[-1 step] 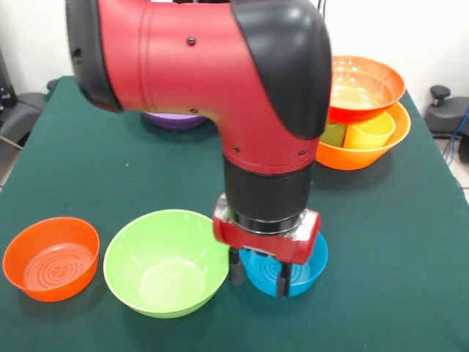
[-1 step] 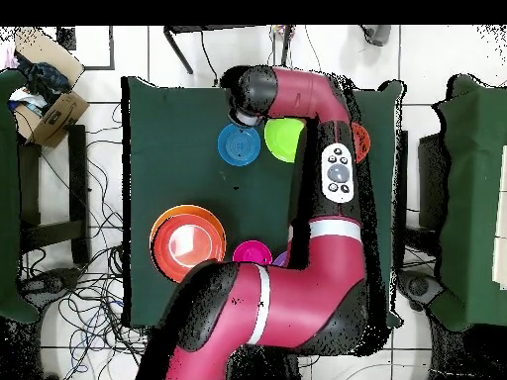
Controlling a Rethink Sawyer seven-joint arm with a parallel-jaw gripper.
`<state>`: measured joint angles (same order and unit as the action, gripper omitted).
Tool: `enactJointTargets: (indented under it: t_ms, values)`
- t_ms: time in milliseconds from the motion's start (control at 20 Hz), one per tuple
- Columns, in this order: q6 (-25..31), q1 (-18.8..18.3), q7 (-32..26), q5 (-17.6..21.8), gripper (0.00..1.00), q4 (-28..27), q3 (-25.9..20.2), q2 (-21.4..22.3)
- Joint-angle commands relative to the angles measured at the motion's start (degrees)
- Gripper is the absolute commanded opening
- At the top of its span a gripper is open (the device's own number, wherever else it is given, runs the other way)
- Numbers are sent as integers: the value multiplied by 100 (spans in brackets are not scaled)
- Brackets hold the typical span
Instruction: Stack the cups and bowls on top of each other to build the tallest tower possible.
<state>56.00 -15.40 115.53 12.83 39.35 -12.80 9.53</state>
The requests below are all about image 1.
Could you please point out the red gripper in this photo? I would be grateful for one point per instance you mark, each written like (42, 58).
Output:
(264, 243)

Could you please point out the blue bowl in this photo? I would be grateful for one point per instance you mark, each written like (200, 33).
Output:
(311, 271)

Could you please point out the large orange bowl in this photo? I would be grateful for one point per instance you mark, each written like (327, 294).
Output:
(351, 159)

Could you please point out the green cup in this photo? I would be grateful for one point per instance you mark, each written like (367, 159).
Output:
(333, 135)

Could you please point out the yellow cup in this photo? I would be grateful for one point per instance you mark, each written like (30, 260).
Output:
(366, 137)

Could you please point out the wide red bowl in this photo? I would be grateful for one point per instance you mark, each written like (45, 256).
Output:
(366, 110)

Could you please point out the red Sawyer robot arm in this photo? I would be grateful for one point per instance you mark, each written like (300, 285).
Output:
(205, 73)

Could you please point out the green bowl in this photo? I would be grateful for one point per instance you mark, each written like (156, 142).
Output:
(165, 271)

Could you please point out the dark green table cloth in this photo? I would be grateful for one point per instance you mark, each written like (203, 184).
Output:
(366, 256)

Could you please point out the purple bowl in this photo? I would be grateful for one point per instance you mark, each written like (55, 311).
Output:
(176, 121)

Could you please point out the small orange bowl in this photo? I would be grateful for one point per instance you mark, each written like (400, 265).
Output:
(51, 264)

